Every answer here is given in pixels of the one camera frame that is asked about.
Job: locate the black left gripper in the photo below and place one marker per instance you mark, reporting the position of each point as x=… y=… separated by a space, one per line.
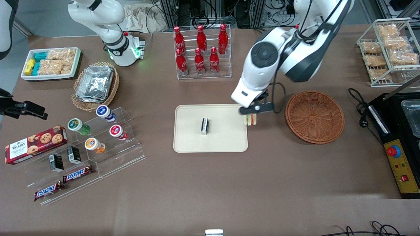
x=263 y=95

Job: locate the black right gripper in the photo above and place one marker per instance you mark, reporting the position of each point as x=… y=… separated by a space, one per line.
x=12 y=108

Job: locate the triangular sandwich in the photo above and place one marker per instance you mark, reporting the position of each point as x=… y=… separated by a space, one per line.
x=251 y=120

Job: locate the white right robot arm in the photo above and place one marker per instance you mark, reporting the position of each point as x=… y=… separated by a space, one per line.
x=111 y=19

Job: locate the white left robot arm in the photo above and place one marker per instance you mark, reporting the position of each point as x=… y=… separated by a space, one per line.
x=262 y=65

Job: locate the beige rectangular tray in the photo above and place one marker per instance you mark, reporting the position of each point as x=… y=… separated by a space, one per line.
x=226 y=137

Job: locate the brown round wicker basket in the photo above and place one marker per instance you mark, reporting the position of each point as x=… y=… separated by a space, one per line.
x=315 y=118

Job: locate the white rectangular snack tray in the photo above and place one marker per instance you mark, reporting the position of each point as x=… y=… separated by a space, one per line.
x=77 y=62

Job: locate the light oval wicker basket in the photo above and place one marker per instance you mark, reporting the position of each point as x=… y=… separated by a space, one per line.
x=111 y=95

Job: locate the red Walkers cookie box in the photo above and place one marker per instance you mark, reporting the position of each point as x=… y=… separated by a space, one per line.
x=36 y=146

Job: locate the teal snack packet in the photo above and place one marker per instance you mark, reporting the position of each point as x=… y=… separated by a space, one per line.
x=36 y=68
x=41 y=56

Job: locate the yellow snack packet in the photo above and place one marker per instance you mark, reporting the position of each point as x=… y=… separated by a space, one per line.
x=29 y=66

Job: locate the clear rice cracker packet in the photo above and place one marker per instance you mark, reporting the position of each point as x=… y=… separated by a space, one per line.
x=67 y=66
x=62 y=54
x=50 y=67

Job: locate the green capped drink bottle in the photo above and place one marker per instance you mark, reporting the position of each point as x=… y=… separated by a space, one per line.
x=76 y=125

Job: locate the clear acrylic bottle rack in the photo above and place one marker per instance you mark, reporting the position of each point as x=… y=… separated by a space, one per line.
x=224 y=65

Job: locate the small black box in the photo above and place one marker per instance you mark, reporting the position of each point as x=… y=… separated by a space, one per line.
x=74 y=155
x=56 y=163

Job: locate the small black white packet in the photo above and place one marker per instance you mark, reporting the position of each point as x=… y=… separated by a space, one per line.
x=204 y=126

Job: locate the red cola bottle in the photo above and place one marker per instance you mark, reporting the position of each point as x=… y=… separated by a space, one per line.
x=223 y=39
x=179 y=38
x=199 y=63
x=181 y=64
x=201 y=37
x=214 y=62

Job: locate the orange capped drink bottle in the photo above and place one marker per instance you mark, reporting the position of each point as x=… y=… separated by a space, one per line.
x=92 y=144

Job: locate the stack of foil trays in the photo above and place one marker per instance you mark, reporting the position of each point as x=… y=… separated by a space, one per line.
x=95 y=83

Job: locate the blue capped drink bottle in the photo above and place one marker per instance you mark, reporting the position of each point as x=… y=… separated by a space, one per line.
x=104 y=112

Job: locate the Snickers chocolate bar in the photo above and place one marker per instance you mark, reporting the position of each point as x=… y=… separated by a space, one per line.
x=49 y=190
x=78 y=173

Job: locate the red capped drink bottle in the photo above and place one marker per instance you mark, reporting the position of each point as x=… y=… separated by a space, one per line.
x=116 y=131

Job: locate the clear acrylic step display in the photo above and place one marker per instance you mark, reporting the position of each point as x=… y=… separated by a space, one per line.
x=124 y=157

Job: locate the clear cracker bag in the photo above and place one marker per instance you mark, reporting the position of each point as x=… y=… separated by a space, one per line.
x=371 y=47
x=375 y=61
x=396 y=42
x=388 y=31
x=403 y=58
x=380 y=74

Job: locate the black sealing machine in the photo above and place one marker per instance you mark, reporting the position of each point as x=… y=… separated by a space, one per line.
x=393 y=124

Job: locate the small silver white device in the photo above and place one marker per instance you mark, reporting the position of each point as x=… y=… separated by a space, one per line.
x=214 y=232

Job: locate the red emergency stop button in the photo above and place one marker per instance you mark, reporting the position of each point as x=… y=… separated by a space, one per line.
x=393 y=151

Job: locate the beige cloth bag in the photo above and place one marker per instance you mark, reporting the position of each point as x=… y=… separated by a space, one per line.
x=141 y=18

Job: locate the yellow control panel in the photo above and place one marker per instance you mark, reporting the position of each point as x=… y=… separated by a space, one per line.
x=403 y=170

